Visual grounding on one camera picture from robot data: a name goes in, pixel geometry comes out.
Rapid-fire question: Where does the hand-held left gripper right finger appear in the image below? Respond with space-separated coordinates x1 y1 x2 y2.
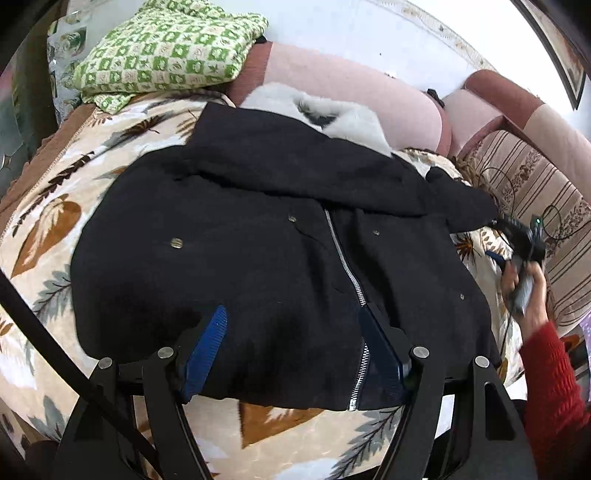
358 302 539 480

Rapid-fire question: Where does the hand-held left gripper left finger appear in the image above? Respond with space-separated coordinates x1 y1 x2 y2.
55 305 229 480

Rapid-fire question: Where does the black coat with fur collar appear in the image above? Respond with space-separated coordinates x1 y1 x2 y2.
70 82 502 411

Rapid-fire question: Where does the person's right hand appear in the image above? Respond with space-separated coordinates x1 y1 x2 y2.
501 258 551 330

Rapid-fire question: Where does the pink sofa back cushion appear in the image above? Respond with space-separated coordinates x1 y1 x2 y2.
441 69 591 195
226 41 446 155

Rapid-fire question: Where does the leaf print blanket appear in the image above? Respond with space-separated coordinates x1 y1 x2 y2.
0 90 527 480

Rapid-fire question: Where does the green patterned cloth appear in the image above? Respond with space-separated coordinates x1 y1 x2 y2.
73 0 269 114

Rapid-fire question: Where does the black cable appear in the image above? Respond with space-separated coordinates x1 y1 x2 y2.
480 166 578 241

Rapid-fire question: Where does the black strap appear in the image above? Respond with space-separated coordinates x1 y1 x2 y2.
0 272 162 478

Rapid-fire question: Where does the dark framed wall picture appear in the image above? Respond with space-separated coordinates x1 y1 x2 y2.
512 0 587 112

